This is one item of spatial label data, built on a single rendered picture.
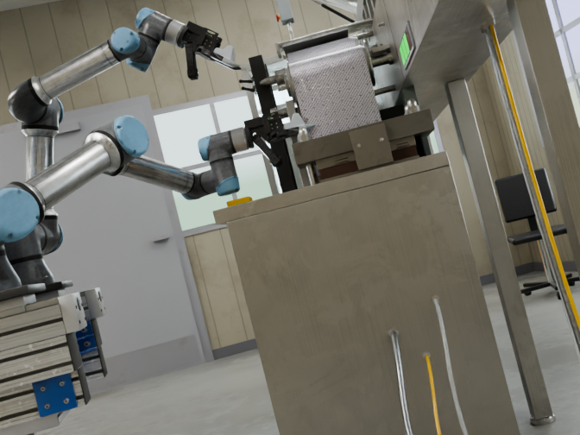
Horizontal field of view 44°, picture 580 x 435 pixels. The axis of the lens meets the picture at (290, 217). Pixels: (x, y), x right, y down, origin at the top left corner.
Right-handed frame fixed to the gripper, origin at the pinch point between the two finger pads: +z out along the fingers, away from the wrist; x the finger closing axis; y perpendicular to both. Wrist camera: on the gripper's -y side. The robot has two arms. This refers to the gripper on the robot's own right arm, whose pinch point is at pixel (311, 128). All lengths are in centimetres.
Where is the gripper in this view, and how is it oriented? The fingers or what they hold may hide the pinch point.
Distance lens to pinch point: 224.8
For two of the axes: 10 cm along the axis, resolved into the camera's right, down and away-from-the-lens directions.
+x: 0.7, 0.1, 10.0
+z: 9.7, -2.5, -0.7
